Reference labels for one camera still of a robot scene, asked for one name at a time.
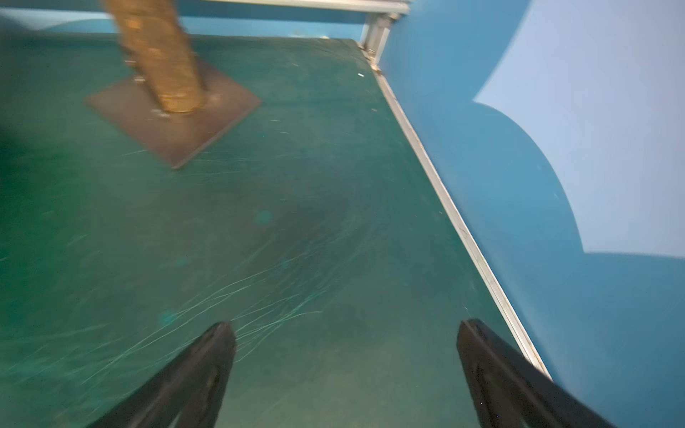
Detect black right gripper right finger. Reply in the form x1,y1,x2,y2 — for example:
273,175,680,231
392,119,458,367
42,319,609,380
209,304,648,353
457,319,612,428

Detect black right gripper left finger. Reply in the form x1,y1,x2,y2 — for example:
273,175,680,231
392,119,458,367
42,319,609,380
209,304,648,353
90,322,237,428

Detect pink artificial blossom tree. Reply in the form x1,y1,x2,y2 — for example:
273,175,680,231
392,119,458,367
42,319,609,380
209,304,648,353
87,1,260,169

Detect right aluminium table edge rail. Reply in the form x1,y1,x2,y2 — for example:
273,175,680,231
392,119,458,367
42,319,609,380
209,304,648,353
371,65,552,379

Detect right aluminium frame post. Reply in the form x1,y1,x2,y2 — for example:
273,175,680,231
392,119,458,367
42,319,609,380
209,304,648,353
359,12,401,70

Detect aluminium rear frame bar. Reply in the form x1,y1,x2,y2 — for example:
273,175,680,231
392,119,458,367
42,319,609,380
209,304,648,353
215,0,411,15

